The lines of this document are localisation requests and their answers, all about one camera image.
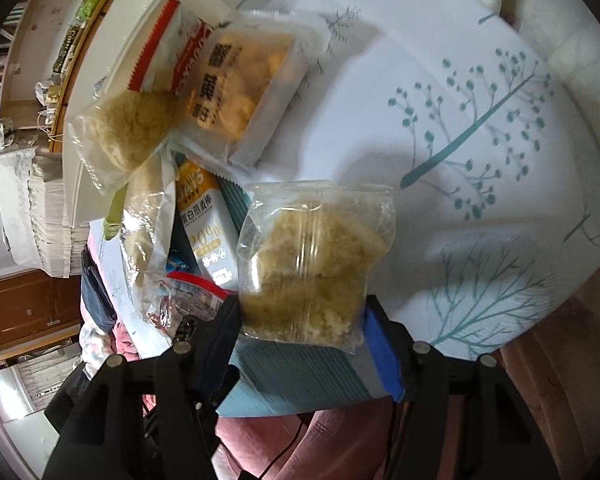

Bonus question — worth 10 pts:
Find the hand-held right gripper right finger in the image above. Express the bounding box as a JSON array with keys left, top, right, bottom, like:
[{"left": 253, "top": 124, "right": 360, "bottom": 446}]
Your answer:
[{"left": 362, "top": 296, "right": 561, "bottom": 480}]

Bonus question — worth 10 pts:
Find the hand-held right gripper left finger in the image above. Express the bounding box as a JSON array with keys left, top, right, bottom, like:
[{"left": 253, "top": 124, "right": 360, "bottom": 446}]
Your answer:
[{"left": 42, "top": 300, "right": 242, "bottom": 480}]

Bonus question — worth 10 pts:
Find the clear packet of crumbly cake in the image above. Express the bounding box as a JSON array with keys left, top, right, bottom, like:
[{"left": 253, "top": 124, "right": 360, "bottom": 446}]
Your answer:
[
  {"left": 75, "top": 87, "right": 186, "bottom": 196},
  {"left": 236, "top": 180, "right": 397, "bottom": 356}
]

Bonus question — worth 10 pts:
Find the white tray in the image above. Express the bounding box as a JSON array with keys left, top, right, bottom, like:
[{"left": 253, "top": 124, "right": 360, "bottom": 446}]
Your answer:
[{"left": 62, "top": 0, "right": 246, "bottom": 226}]

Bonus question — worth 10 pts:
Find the clear red-striped zip bag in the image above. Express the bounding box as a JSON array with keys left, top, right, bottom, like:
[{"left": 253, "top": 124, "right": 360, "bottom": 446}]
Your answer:
[{"left": 140, "top": 270, "right": 231, "bottom": 346}]

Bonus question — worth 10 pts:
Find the teal striped mat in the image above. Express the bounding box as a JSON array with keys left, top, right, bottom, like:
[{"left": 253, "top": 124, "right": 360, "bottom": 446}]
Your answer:
[{"left": 215, "top": 175, "right": 406, "bottom": 418}]

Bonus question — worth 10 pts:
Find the pink blanket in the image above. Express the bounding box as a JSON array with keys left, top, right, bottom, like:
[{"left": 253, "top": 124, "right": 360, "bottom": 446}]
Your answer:
[{"left": 215, "top": 295, "right": 588, "bottom": 480}]

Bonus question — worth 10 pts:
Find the white oat bar packet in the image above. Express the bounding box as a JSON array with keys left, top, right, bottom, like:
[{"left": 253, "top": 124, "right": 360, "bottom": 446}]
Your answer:
[{"left": 175, "top": 157, "right": 246, "bottom": 293}]

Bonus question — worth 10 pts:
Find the clear packet of beige crumbs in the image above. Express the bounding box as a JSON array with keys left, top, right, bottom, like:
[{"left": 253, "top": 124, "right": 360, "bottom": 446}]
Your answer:
[{"left": 120, "top": 152, "right": 181, "bottom": 291}]

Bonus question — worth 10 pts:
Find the dark blue cloth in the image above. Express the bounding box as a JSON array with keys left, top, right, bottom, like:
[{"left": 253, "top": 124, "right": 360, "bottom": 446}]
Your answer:
[{"left": 79, "top": 245, "right": 118, "bottom": 333}]

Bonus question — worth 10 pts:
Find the brown wooden cabinet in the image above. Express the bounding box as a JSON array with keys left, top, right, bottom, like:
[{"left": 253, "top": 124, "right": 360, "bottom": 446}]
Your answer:
[{"left": 0, "top": 267, "right": 83, "bottom": 353}]

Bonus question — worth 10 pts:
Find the stack of white cloth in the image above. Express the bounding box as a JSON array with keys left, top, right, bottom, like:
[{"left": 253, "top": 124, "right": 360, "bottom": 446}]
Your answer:
[{"left": 0, "top": 145, "right": 106, "bottom": 278}]

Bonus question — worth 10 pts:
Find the clear packet of fried snack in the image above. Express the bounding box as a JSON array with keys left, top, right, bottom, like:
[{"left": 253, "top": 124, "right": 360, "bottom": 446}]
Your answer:
[{"left": 182, "top": 10, "right": 326, "bottom": 168}]

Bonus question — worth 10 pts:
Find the white tree print sheet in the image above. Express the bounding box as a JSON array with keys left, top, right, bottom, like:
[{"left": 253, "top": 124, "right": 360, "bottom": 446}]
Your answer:
[{"left": 90, "top": 0, "right": 600, "bottom": 361}]

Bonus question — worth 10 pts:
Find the red and white snack packet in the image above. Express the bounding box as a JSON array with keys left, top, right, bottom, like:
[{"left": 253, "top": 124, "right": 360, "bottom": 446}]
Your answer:
[{"left": 130, "top": 0, "right": 216, "bottom": 111}]

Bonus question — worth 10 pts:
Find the wooden bookshelf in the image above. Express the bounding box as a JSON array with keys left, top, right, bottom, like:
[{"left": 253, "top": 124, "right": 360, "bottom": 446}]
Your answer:
[{"left": 0, "top": 0, "right": 148, "bottom": 156}]

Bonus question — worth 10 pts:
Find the black cable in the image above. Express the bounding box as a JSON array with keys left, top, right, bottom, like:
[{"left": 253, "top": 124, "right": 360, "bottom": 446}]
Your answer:
[{"left": 257, "top": 412, "right": 307, "bottom": 480}]

